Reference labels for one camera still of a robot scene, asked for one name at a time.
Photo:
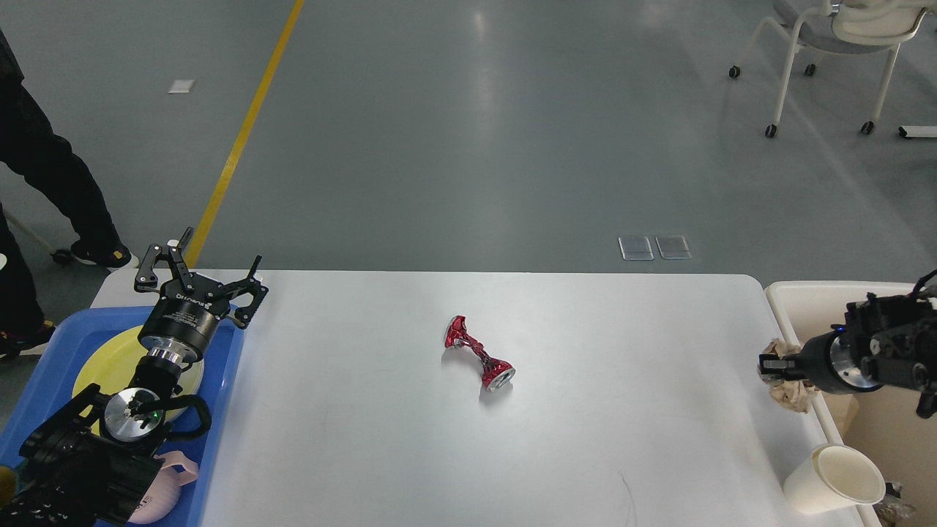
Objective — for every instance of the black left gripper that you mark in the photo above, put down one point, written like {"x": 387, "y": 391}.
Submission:
{"x": 190, "y": 309}

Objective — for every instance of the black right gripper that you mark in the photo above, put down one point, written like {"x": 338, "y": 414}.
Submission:
{"x": 823, "y": 361}

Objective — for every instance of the small brown paper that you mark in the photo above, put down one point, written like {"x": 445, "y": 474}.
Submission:
{"x": 791, "y": 395}

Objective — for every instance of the brown paper bag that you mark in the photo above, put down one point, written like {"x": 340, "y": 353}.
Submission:
{"x": 843, "y": 409}

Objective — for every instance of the yellow round plate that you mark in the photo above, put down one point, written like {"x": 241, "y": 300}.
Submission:
{"x": 112, "y": 366}

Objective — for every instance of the pink ribbed mug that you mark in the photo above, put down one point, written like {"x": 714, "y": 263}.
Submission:
{"x": 164, "y": 492}

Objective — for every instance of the aluminium foil sheet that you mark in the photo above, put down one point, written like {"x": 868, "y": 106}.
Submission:
{"x": 892, "y": 509}

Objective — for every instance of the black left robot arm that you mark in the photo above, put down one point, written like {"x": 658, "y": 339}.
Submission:
{"x": 95, "y": 458}

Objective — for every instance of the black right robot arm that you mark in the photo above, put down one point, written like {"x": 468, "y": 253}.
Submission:
{"x": 883, "y": 341}

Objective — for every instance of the beige plastic bin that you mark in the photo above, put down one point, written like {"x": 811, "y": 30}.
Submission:
{"x": 806, "y": 309}

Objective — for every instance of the white paper cup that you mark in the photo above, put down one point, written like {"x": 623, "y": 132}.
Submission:
{"x": 833, "y": 477}

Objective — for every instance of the left white chair leg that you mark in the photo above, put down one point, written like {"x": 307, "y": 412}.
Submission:
{"x": 62, "y": 257}

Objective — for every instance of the blue plastic tray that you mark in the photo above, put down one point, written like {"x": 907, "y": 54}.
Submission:
{"x": 50, "y": 386}

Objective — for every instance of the crushed red can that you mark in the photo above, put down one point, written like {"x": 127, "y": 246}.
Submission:
{"x": 496, "y": 373}

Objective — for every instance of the white wheeled chair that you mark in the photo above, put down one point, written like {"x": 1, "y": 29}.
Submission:
{"x": 838, "y": 28}

